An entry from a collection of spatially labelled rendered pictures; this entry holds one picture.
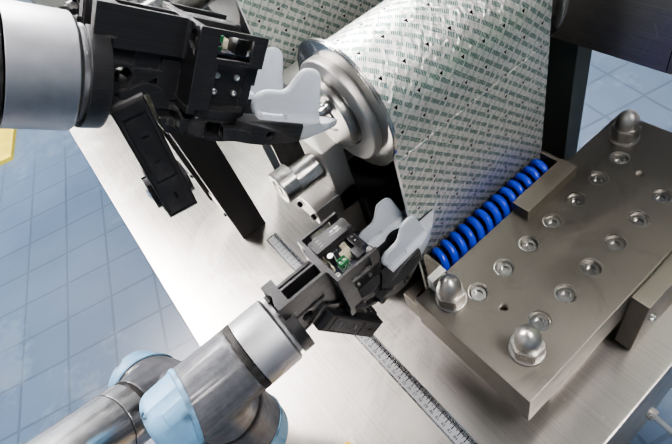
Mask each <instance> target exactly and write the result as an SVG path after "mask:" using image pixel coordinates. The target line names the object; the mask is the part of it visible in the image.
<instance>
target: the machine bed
mask: <svg viewBox="0 0 672 444"><path fill-rule="evenodd" d="M69 131H70V132H71V134H72V136H73V137H74V139H75V141H76V142H77V144H78V146H79V147H80V149H81V151H82V152H83V154H84V156H85V157H86V159H87V161H88V162H89V164H90V166H91V167H92V169H93V171H94V172H95V174H96V176H97V177H98V179H99V181H100V182H101V184H102V186H103V187H104V189H105V191H106V192H107V194H108V196H109V197H110V199H111V201H112V202H113V204H114V206H115V207H116V209H117V211H118V212H119V214H120V215H121V217H122V219H123V220H124V222H125V224H126V225H127V227H128V229H129V230H130V232H131V234H132V235H133V237H134V239H135V240H136V242H137V244H138V245H139V247H140V249H141V250H142V252H143V254H144V255H145V257H146V259H147V260H148V262H149V264H150V265H151V267H152V269H153V270H154V272H155V274H156V275H157V277H158V279H159V280H160V282H161V284H162V285H163V287H164V289H165V290H166V292H167V294H168V295H169V297H170V298H171V300H172V302H173V303H174V305H175V307H176V308H177V310H178V312H179V313H180V315H181V317H182V318H183V320H184V322H185V323H186V325H187V327H188V328H189V330H190V332H191V333H192V335H193V337H194V338H195V340H196V342H197V343H198V345H199V347H200V346H201V345H203V344H204V343H205V342H206V341H208V340H209V339H210V338H211V337H213V336H214V335H215V334H216V333H217V332H219V331H220V330H221V329H222V328H224V327H225V326H226V325H228V324H229V323H230V322H231V321H233V320H234V319H235V318H236V317H238V316H239V315H240V314H241V313H242V312H244V311H245V310H246V309H247V308H249V307H250V306H251V305H252V304H253V303H255V302H256V301H261V302H262V303H264V302H265V300H264V299H263V297H264V296H265V294H264V293H263V292H262V290H261V289H260V288H261V287H262V286H263V285H264V284H265V283H267V282H268V281H269V280H270V279H271V280H272V281H273V283H274V284H275V285H276V286H277V285H278V284H279V283H281V282H282V281H283V280H284V279H286V278H287V277H288V276H289V275H290V274H292V273H293V272H294V270H293V269H292V268H291V267H290V266H289V264H288V263H287V262H286V261H285V260H284V259H283V258H282V257H281V256H280V255H279V254H278V253H277V251H276V250H275V249H274V248H273V247H272V246H271V245H270V244H269V243H268V242H267V241H266V240H267V239H268V238H269V237H271V236H272V235H273V234H275V233H277V234H278V235H279V236H280V237H281V238H282V239H283V240H284V241H285V243H286V244H287V245H288V246H289V247H290V248H291V249H292V250H293V251H294V252H295V253H296V254H297V255H298V256H299V257H300V258H301V259H302V260H303V261H304V262H306V261H308V260H307V259H306V257H305V255H304V254H303V251H302V250H301V248H300V246H299V244H298V242H297V241H298V240H300V239H301V238H302V237H303V236H305V235H306V234H307V233H308V232H310V231H311V230H312V229H313V228H315V227H316V226H317V225H318V224H319V223H318V222H317V221H316V220H315V221H313V220H312V218H311V217H310V215H309V214H308V213H307V212H306V211H305V210H304V209H302V208H299V207H298V205H297V202H298V200H297V198H296V199H295V200H294V201H292V202H291V203H288V202H286V201H285V200H284V199H283V198H282V197H281V196H280V195H279V193H278V192H277V191H276V189H275V188H274V187H273V185H272V184H271V182H270V180H269V177H268V176H269V174H270V173H271V172H272V171H274V168H273V167H272V165H271V163H270V161H269V159H268V157H267V155H266V153H265V151H264V149H263V147H262V145H256V144H247V143H241V142H235V141H223V142H221V141H216V142H217V144H218V146H219V147H220V149H221V150H222V152H223V154H224V155H225V157H226V159H227V160H228V162H229V164H230V165H231V167H232V168H233V170H234V172H235V173H236V175H237V177H238V178H239V180H240V181H241V183H242V185H243V186H244V188H245V190H246V191H247V193H248V195H249V196H250V198H251V199H252V201H253V203H254V204H255V206H256V208H257V209H258V211H259V213H260V214H261V216H262V217H263V219H264V221H265V222H266V223H265V224H264V225H263V226H261V227H260V228H259V229H258V230H256V231H255V232H254V233H252V234H251V235H250V236H248V237H247V238H246V239H243V238H242V237H241V236H240V234H239V233H238V232H237V230H236V229H235V227H234V226H233V224H232V223H231V222H230V220H229V219H228V217H227V216H226V217H225V216H224V215H223V213H224V212H223V211H222V210H221V209H220V207H219V206H218V205H217V204H216V203H215V202H214V201H213V200H211V201H210V200H209V199H208V198H207V196H206V195H205V194H204V192H203V191H202V189H201V188H200V187H199V185H198V184H197V182H196V181H195V180H194V178H191V177H190V180H191V182H192V184H193V186H194V188H195V189H194V190H193V191H192V192H193V194H194V196H195V198H196V200H197V202H198V203H197V204H196V205H194V206H192V207H190V208H188V209H187V210H185V211H183V212H181V213H179V214H177V215H175V216H174V217H172V218H170V216H169V215H168V213H167V211H165V209H164V208H163V206H162V207H161V208H158V206H157V204H156V203H155V201H154V200H153V199H151V198H150V197H149V196H148V195H147V193H146V186H145V184H144V183H143V181H142V179H141V178H142V177H144V174H143V172H142V170H141V168H140V166H139V164H138V163H137V161H136V159H135V157H134V156H133V154H132V152H131V151H130V149H129V147H128V145H127V144H126V142H125V140H124V138H123V137H122V135H121V133H120V132H119V130H118V128H117V126H116V125H115V123H114V121H113V119H112V118H111V116H110V115H109V116H108V119H107V121H106V123H105V124H104V126H103V127H101V128H99V129H97V128H76V127H75V126H74V127H73V128H71V129H70V130H69ZM421 277H422V274H421V270H420V266H419V263H418V265H417V267H416V269H415V271H414V273H413V275H412V277H411V279H410V280H409V282H408V283H407V284H406V285H405V286H404V287H403V288H402V289H401V290H400V291H399V292H398V293H396V294H394V295H393V296H391V297H389V298H388V299H387V300H386V301H385V303H384V304H381V303H379V302H377V303H376V304H374V305H372V307H373V308H374V309H375V311H377V315H378V316H379V318H380V319H381V320H382V321H383V323H382V324H381V325H380V326H379V328H378V329H377V330H376V332H375V333H374V335H375V336H376V337H377V338H378V339H379V340H380V341H381V342H382V344H383V345H384V346H385V347H386V348H387V349H388V350H389V351H390V352H391V353H392V354H393V355H394V356H395V357H396V358H397V359H398V360H399V361H400V362H401V363H402V364H403V365H404V366H405V367H406V369H407V370H408V371H409V372H410V373H411V374H412V375H413V376H414V377H415V378H416V379H417V380H418V381H419V382H420V383H421V384H422V385H423V386H424V387H425V388H426V389H427V390H428V391H429V392H430V394H431V395H432V396H433V397H434V398H435V399H436V400H437V401H438V402H439V403H440V404H441V405H442V406H443V407H444V408H445V409H446V410H447V411H448V412H449V413H450V414H451V415H452V416H453V417H454V419H455V420H456V421H457V422H458V423H459V424H460V425H461V426H462V427H463V428H464V429H465V430H466V431H467V432H468V433H469V434H470V435H471V436H472V437H473V438H474V439H475V440H476V441H477V442H478V443H479V444H610V442H611V441H612V440H613V439H614V438H615V436H616V435H617V434H618V433H619V432H620V430H621V429H622V428H623V427H624V426H625V424H626V423H627V422H628V421H629V420H630V419H631V417H632V416H633V415H634V414H635V413H636V411H637V410H638V409H639V408H640V407H641V405H642V404H643V403H644V402H645V401H646V399H647V398H648V397H649V396H650V395H651V393H652V392H653V391H654V390H655V389H656V388H657V386H658V385H659V384H660V383H661V382H662V380H663V379H664V378H665V377H666V376H667V374H668V373H669V372H670V371H671V370H672V304H671V305H670V306H669V308H668V309H667V310H666V311H665V312H664V313H663V314H662V316H661V317H660V318H659V319H658V320H657V321H656V322H655V323H654V325H653V326H652V327H651V328H650V329H649V330H648V331H647V332H646V334H645V335H644V336H643V337H642V338H641V339H640V340H639V342H638V343H637V344H636V345H635V346H634V347H633V348H632V349H631V350H629V349H628V348H626V347H625V346H623V345H622V344H620V343H619V342H618V341H616V340H615V338H616V335H617V333H618V330H619V328H620V325H621V322H622V320H623V319H622V320H621V321H620V322H619V323H618V324H617V325H616V326H615V328H614V329H613V330H612V331H611V332H610V333H609V334H608V335H607V336H606V337H605V338H604V340H603V341H602V342H601V343H600V344H599V345H598V346H597V347H596V348H595V349H594V351H593V352H592V353H591V354H590V355H589V356H588V357H587V358H586V359H585V360H584V361H583V363H582V364H581V365H580V366H579V367H578V368H577V369H576V370H575V371H574V372H573V374H572V375H571V376H570V377H569V378H568V379H567V380H566V381H565V382H564V383H563V385H562V386H561V387H560V388H559V389H558V390H557V391H556V392H555V393H554V394H553V395H552V397H551V398H549V399H548V400H547V401H546V402H545V404H544V405H543V406H542V407H541V408H540V409H539V410H538V411H537V412H536V413H535V414H534V416H533V417H532V418H531V419H530V420H529V421H528V420H527V419H526V418H525V417H524V416H523V415H521V414H520V413H519V412H518V411H517V410H516V409H515V408H514V407H513V406H512V405H511V404H510V403H508V402H507V401H506V400H505V399H504V398H503V397H502V396H501V395H500V394H499V393H498V392H497V391H496V390H494V389H493V388H492V387H491V386H490V385H489V384H488V383H487V382H486V381H485V380H484V379H483V378H481V377H480V376H479V375H478V374H477V373H476V372H475V371H474V370H473V369H472V368H471V367H470V366H468V365H467V364H466V363H465V362H464V361H463V360H462V359H461V358H460V357H459V356H458V355H457V354H456V353H454V352H453V351H452V350H451V349H450V348H449V347H448V346H447V345H446V344H445V343H444V342H443V341H441V340H440V339H439V338H438V337H437V336H436V335H435V334H434V333H433V332H432V331H431V330H430V329H428V328H427V327H426V326H425V325H424V324H423V323H422V322H421V318H420V317H418V316H417V315H416V314H415V313H414V312H413V311H412V310H411V309H410V308H409V307H408V306H407V303H406V300H405V296H404V293H405V292H406V291H407V290H408V289H409V288H410V287H411V286H412V285H414V284H415V283H416V282H417V281H418V280H419V279H420V278H421ZM306 331H307V333H308V334H309V335H310V337H311V338H312V339H313V341H314V342H315V344H314V345H313V346H312V347H311V348H310V349H309V350H307V351H306V352H305V351H304V350H302V351H301V353H302V359H301V360H299V361H298V362H297V363H296V364H295V365H294V366H293V367H292V368H290V369H289V370H288V371H287V372H286V373H285V374H284V375H282V376H281V377H280V378H279V379H278V380H277V381H276V382H275V383H272V385H271V386H270V387H269V388H267V389H266V391H267V392H268V393H270V394H272V395H273V396H275V397H276V398H277V400H278V401H279V403H280V405H281V407H282V408H283V409H284V411H285V413H286V415H287V418H288V424H289V429H288V436H287V439H286V443H285V444H344V443H345V442H347V441H348V440H349V439H350V438H351V437H353V439H354V440H355V441H356V443H357V444H453V443H452V442H451V441H450V440H449V439H448V437H447V436H446V435H445V434H444V433H443V432H442V431H441V430H440V429H439V428H438V427H437V426H436V424H435V423H434V422H433V421H432V420H431V419H430V418H429V417H428V416H427V415H426V414H425V412H424V411H423V410H422V409H421V408H420V407H419V406H418V405H417V404H416V403H415V402H414V400H413V399H412V398H411V397H410V396H409V395H408V394H407V393H406V392H405V391H404V390H403V389H402V387H401V386H400V385H399V384H398V383H397V382H396V381H395V380H394V379H393V378H392V377H391V375H390V374H389V373H388V372H387V371H386V370H385V369H384V368H383V367H382V366H381V365H380V363H379V362H378V361H377V360H376V359H375V358H374V357H373V356H372V355H371V354H370V353H369V352H368V350H367V349H366V348H365V347H364V346H363V345H362V344H361V343H360V342H359V341H358V340H357V338H356V337H355V336H354V335H349V334H341V333H333V332H325V331H318V330H317V329H316V327H315V326H314V325H313V324H312V325H311V326H310V327H309V328H308V329H307V330H306Z"/></svg>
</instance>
